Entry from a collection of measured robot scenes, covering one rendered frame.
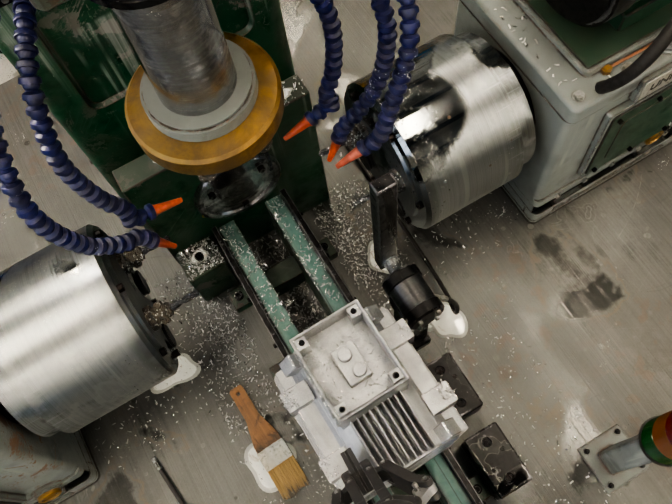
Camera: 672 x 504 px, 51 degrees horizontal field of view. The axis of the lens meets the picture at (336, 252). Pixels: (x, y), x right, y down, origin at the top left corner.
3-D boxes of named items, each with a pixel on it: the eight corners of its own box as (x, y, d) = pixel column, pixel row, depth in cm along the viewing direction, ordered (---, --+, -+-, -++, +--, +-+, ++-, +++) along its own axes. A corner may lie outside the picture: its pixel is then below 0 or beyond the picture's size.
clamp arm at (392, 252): (371, 257, 106) (365, 178, 83) (388, 247, 106) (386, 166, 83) (384, 275, 105) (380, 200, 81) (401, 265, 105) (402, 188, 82)
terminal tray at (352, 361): (294, 355, 93) (286, 341, 87) (361, 313, 95) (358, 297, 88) (341, 433, 89) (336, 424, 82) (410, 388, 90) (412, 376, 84)
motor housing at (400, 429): (283, 393, 107) (262, 365, 89) (388, 328, 109) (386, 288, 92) (353, 511, 100) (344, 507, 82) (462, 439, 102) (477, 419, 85)
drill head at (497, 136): (306, 165, 122) (285, 79, 99) (501, 58, 127) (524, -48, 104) (381, 279, 113) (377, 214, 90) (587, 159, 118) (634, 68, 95)
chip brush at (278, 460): (222, 396, 120) (221, 395, 119) (247, 380, 120) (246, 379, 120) (285, 502, 112) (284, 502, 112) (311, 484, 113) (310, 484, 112)
